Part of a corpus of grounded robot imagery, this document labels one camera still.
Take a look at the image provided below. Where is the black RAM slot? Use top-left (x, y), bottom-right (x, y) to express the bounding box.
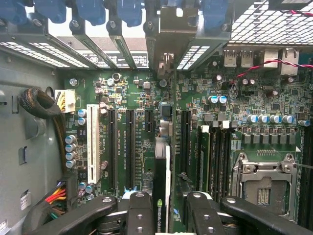
top-left (210, 126), bottom-right (221, 199)
top-left (219, 120), bottom-right (232, 199)
top-left (299, 126), bottom-right (313, 235)

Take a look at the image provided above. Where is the installed RAM stick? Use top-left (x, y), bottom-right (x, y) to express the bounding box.
top-left (197, 125), bottom-right (211, 196)

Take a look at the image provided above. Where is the long PCIe expansion slot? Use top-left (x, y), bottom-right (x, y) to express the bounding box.
top-left (124, 109), bottom-right (137, 191)
top-left (179, 109), bottom-right (193, 177)
top-left (107, 109), bottom-right (118, 191)

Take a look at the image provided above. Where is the CPU socket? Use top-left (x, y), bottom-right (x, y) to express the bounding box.
top-left (231, 151), bottom-right (300, 221)

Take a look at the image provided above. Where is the black power connector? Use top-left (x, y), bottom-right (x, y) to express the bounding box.
top-left (56, 176), bottom-right (78, 211)

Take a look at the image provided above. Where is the white PCI expansion slot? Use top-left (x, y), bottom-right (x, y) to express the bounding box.
top-left (87, 104), bottom-right (100, 185)

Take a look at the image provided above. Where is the short PCIe expansion slot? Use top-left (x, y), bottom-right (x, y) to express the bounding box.
top-left (144, 109), bottom-right (155, 133)

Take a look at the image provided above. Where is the green motherboard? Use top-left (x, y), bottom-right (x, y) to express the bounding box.
top-left (64, 48), bottom-right (313, 235)

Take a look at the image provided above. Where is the white power connector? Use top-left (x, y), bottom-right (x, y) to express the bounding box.
top-left (55, 89), bottom-right (76, 114)

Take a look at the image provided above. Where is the black open PC case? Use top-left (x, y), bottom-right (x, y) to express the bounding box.
top-left (0, 0), bottom-right (313, 235)

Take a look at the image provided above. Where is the silver USB port block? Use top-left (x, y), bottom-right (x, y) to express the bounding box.
top-left (224, 48), bottom-right (238, 68)
top-left (240, 48), bottom-right (254, 68)

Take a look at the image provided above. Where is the silver rear port block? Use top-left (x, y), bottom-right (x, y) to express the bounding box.
top-left (280, 47), bottom-right (299, 75)
top-left (263, 50), bottom-right (279, 71)

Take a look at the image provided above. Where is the metal slot cover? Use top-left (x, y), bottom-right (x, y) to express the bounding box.
top-left (176, 24), bottom-right (232, 72)
top-left (0, 24), bottom-right (65, 69)

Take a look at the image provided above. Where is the blue slot retainer clip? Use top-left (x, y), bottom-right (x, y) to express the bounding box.
top-left (34, 0), bottom-right (67, 23)
top-left (76, 0), bottom-right (106, 26)
top-left (200, 0), bottom-right (230, 27)
top-left (116, 0), bottom-right (145, 27)
top-left (0, 0), bottom-right (26, 24)

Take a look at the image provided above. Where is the coloured power wire bundle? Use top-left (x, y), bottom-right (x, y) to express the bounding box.
top-left (45, 186), bottom-right (68, 220)

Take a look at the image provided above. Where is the black sleeved cable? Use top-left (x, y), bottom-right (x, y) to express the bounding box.
top-left (19, 87), bottom-right (66, 183)

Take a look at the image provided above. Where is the red black twisted wire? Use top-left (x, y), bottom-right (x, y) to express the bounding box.
top-left (236, 57), bottom-right (313, 79)

